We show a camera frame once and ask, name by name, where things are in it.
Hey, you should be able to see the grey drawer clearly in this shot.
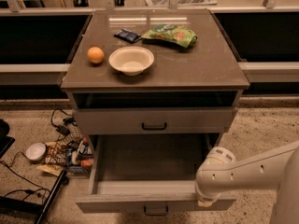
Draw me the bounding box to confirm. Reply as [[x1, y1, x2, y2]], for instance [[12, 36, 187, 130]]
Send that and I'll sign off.
[[75, 133, 237, 217], [74, 107, 236, 135]]

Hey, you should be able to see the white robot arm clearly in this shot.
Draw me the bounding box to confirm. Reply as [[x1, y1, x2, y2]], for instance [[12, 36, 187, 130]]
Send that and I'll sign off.
[[195, 141, 299, 224]]

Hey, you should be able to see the grey top drawer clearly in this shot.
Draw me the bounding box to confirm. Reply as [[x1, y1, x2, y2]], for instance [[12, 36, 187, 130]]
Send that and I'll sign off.
[[74, 107, 236, 135]]

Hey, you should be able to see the grey drawer cabinet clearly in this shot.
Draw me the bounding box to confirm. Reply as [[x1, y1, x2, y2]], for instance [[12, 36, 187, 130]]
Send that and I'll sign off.
[[62, 9, 249, 145]]

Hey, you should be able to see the pile of snack packages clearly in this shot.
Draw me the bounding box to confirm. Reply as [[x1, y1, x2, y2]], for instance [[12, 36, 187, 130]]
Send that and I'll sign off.
[[36, 137, 94, 176]]

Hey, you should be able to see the white paper bowl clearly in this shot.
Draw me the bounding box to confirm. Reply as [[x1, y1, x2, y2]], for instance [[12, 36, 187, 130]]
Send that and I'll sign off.
[[108, 46, 154, 76]]

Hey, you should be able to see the green chip bag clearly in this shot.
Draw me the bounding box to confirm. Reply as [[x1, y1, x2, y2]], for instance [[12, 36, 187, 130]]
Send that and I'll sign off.
[[141, 24, 197, 49]]

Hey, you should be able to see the orange fruit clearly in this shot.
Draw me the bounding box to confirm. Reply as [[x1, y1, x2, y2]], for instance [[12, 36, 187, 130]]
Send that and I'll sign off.
[[87, 47, 104, 63]]

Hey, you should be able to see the dark blue snack packet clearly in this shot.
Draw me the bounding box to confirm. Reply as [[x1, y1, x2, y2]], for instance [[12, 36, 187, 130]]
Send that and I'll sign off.
[[114, 29, 141, 44]]

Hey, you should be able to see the black power adapter with cable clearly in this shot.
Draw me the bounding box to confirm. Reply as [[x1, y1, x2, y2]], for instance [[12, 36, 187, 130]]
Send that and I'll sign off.
[[50, 108, 77, 136]]

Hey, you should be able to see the black floor cable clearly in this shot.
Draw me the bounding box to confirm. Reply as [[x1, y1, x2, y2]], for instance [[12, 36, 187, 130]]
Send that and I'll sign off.
[[0, 150, 51, 201]]

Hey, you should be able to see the black stand frame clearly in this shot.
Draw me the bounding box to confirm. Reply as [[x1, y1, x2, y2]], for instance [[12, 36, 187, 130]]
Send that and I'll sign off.
[[0, 170, 68, 224]]

